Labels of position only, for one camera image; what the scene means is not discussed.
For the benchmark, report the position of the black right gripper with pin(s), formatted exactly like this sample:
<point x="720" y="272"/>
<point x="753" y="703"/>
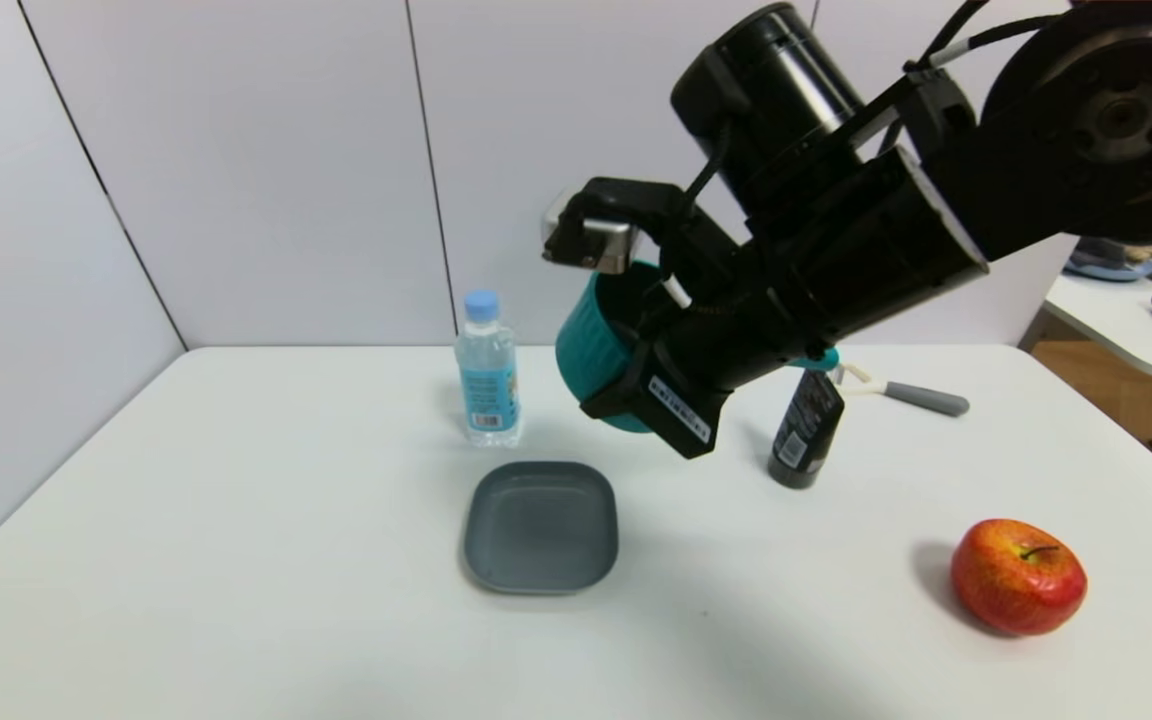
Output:
<point x="674" y="408"/>

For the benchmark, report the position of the clear water bottle blue cap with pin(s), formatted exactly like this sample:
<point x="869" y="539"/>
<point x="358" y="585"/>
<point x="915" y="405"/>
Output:
<point x="486" y="370"/>

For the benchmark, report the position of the white side table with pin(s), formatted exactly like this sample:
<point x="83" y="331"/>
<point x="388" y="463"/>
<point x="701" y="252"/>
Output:
<point x="1121" y="320"/>

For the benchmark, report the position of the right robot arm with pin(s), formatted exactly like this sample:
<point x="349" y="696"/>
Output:
<point x="1116" y="110"/>

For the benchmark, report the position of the red apple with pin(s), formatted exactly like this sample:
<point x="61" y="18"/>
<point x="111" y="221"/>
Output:
<point x="1018" y="587"/>

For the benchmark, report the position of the grey blue hat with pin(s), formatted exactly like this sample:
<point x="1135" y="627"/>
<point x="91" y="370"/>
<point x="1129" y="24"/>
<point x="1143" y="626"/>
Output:
<point x="1101" y="268"/>

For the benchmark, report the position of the grey square plastic dish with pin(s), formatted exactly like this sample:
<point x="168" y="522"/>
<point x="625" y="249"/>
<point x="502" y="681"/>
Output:
<point x="541" y="528"/>

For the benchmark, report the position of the black squeeze tube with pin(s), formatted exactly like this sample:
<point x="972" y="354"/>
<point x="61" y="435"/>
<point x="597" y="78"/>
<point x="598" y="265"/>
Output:
<point x="804" y="440"/>

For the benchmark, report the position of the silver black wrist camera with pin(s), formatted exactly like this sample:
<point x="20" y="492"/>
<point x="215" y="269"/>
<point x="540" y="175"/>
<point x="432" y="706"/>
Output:
<point x="591" y="235"/>

